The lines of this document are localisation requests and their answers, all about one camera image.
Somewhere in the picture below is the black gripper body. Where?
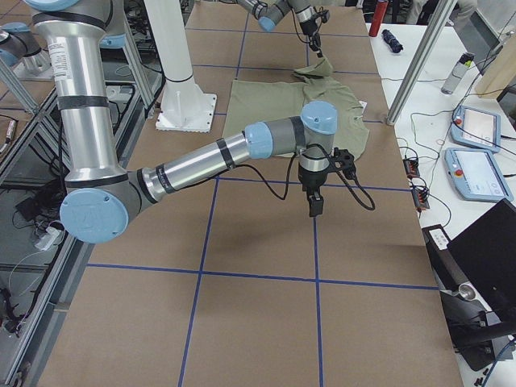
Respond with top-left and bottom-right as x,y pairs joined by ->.
300,18 -> 318,37
298,167 -> 327,196

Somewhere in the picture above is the olive green long-sleeve shirt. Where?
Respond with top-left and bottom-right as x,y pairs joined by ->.
223,59 -> 369,158

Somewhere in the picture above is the red cylindrical bottle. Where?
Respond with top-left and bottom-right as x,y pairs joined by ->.
368,0 -> 389,37

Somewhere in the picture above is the folded navy plaid umbrella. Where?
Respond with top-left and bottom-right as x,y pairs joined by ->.
381,29 -> 403,54

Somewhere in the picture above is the far orange black adapter box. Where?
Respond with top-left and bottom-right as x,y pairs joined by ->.
403,158 -> 420,178

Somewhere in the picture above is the orange black adapter box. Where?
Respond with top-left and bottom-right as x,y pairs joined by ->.
403,158 -> 420,178
411,187 -> 430,213

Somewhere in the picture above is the near orange black adapter box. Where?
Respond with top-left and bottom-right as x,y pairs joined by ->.
411,187 -> 430,213

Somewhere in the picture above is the clear water bottle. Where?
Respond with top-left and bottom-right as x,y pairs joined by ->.
440,52 -> 475,95

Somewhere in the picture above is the near blue teach pendant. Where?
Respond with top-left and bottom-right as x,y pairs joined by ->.
444,148 -> 514,202

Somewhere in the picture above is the blue teach pendant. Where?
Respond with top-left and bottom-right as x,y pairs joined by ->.
450,105 -> 501,153
444,148 -> 514,202

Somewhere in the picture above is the far blue teach pendant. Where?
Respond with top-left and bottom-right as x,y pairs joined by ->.
450,105 -> 501,153

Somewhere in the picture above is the wooden board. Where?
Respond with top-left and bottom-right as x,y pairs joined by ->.
475,27 -> 515,98

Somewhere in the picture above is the black equipment stand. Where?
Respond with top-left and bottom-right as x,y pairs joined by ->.
422,225 -> 515,371

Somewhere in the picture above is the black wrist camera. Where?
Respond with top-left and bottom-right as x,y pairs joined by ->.
332,148 -> 357,181
316,9 -> 330,23

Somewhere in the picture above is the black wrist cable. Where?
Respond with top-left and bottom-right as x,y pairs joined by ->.
233,144 -> 376,211
290,11 -> 323,45

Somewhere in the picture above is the aluminium frame post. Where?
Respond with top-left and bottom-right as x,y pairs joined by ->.
386,0 -> 457,126

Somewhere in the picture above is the white camera mast base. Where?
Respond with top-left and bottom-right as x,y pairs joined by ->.
144,0 -> 217,133

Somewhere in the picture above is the aluminium side rail frame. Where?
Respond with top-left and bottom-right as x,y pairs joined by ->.
0,60 -> 170,387

